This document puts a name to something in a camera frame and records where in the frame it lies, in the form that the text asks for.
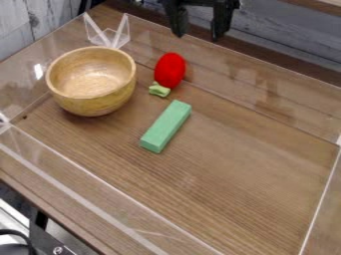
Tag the small green toy piece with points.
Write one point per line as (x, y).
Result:
(158, 90)

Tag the red toy fruit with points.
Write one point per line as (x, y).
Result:
(170, 70)

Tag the clear acrylic corner bracket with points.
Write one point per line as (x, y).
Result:
(108, 37)

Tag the brown wooden bowl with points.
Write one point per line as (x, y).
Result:
(91, 80)

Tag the black table leg bracket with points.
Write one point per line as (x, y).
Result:
(45, 244)

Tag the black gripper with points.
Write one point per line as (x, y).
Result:
(222, 9)

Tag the clear acrylic tray wall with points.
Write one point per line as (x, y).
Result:
(115, 224)

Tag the green rectangular block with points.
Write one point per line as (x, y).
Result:
(164, 127)

